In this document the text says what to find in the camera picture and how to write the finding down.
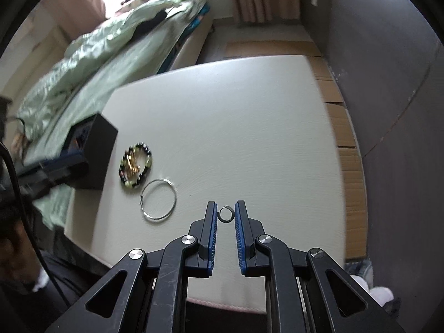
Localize black cloth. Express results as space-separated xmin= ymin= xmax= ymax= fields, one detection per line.
xmin=133 ymin=10 xmax=169 ymax=39

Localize beige bed frame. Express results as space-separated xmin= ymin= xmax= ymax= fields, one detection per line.
xmin=171 ymin=17 xmax=214 ymax=73

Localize black box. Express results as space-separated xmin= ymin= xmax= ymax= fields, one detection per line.
xmin=60 ymin=112 xmax=119 ymax=191

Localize blue cartoon printed bedsheet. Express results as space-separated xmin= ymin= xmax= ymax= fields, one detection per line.
xmin=162 ymin=2 xmax=212 ymax=73

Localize person's grey patterned trousers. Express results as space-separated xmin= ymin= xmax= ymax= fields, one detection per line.
xmin=345 ymin=260 xmax=376 ymax=280

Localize silver hoop bangle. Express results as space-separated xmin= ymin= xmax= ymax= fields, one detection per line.
xmin=139 ymin=178 xmax=178 ymax=221

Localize small gold jewelry piece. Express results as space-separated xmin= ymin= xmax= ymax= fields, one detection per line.
xmin=124 ymin=157 xmax=142 ymax=177

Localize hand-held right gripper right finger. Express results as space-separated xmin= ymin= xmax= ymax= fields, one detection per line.
xmin=234 ymin=200 xmax=407 ymax=333

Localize light green duvet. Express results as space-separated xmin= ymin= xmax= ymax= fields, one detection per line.
xmin=16 ymin=0 xmax=181 ymax=123

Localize white low table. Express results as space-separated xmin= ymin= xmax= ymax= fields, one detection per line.
xmin=64 ymin=55 xmax=348 ymax=312

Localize bed with green blanket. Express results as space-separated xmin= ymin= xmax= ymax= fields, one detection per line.
xmin=24 ymin=0 xmax=206 ymax=232

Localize black green bead bracelet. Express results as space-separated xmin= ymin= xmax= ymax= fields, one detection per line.
xmin=120 ymin=142 xmax=154 ymax=190

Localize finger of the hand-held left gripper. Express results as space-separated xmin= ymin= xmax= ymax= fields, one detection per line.
xmin=19 ymin=171 xmax=88 ymax=195
xmin=17 ymin=155 xmax=88 ymax=174

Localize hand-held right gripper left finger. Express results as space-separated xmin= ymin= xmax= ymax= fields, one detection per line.
xmin=45 ymin=200 xmax=219 ymax=333

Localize white sock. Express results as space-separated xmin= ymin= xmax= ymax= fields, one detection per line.
xmin=32 ymin=268 xmax=51 ymax=292
xmin=348 ymin=273 xmax=395 ymax=306

